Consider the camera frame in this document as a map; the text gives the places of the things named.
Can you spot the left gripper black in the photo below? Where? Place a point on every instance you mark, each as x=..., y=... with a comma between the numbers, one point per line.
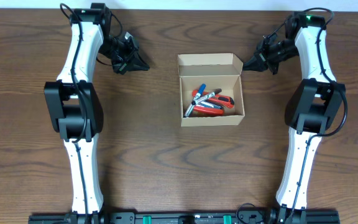
x=126, y=59

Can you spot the red and black stapler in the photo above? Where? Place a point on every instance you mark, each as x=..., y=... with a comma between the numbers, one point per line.
x=209, y=109

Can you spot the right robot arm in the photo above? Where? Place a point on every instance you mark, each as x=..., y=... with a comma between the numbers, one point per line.
x=317, y=109

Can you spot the cardboard box with lid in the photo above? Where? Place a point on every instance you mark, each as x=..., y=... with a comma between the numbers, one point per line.
x=215, y=71

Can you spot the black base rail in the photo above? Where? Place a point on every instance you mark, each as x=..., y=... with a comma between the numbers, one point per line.
x=250, y=215

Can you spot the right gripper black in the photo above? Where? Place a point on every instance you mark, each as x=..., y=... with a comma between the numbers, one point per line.
x=262, y=59

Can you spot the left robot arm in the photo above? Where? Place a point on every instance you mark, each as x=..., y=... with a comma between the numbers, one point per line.
x=75, y=110

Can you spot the blue whiteboard marker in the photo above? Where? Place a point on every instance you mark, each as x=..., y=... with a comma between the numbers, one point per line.
x=192, y=105

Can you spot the black whiteboard marker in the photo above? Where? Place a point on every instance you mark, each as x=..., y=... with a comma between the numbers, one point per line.
x=206, y=97

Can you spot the red utility knife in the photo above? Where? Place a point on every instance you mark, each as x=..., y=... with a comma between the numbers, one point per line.
x=218, y=102

